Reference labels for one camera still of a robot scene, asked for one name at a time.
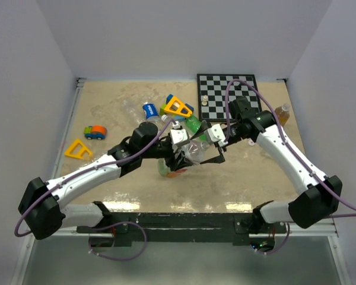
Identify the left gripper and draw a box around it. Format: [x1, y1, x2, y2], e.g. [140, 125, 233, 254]
[141, 139, 192, 171]

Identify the white green tea bottle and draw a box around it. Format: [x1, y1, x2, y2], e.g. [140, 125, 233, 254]
[157, 141, 211, 178]

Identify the amber tea bottle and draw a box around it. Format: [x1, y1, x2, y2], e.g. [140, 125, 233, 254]
[275, 103, 291, 126]

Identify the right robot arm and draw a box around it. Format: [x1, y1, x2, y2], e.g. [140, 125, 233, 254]
[194, 98, 342, 234]

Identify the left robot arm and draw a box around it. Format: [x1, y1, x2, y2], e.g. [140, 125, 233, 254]
[14, 120, 190, 240]

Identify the green plastic bottle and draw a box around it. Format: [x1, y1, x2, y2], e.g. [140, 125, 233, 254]
[185, 115, 202, 138]

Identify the clear bottle white cap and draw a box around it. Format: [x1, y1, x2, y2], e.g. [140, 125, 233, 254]
[161, 115, 180, 128]

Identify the blue pepsi bottle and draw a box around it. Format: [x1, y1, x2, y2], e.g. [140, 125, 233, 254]
[142, 102, 160, 122]

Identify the clear bottle yellow cap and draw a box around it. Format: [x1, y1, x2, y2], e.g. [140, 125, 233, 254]
[121, 99, 146, 126]

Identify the yellow triangle toy block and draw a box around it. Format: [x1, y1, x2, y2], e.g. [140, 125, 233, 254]
[64, 138, 93, 160]
[163, 94, 193, 118]

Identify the black white chessboard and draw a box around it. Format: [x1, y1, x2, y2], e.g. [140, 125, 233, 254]
[196, 74, 262, 122]

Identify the colourful toy car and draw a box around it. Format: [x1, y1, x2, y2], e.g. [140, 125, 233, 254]
[84, 125, 107, 140]

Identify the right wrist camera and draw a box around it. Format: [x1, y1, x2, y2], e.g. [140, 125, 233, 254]
[204, 124, 228, 147]

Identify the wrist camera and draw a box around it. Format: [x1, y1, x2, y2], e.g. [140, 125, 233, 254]
[170, 127, 190, 148]
[204, 124, 228, 147]

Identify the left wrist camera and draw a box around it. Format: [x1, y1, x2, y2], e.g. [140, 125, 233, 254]
[170, 127, 190, 148]

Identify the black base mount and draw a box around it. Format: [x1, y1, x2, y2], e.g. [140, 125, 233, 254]
[77, 212, 287, 246]

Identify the aluminium frame rail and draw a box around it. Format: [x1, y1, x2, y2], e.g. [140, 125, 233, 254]
[25, 77, 87, 235]

